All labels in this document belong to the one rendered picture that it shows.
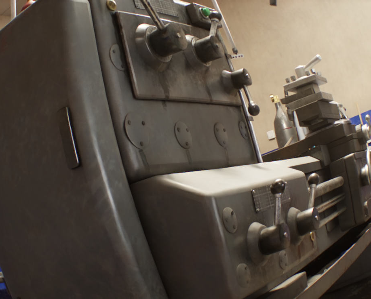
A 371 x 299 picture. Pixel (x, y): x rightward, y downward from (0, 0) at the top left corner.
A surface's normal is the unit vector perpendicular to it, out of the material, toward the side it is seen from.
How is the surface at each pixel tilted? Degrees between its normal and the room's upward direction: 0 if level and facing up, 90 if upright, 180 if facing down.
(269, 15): 90
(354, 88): 90
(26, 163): 90
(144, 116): 90
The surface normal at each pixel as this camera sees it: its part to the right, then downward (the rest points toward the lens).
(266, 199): 0.81, -0.31
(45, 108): -0.51, 0.02
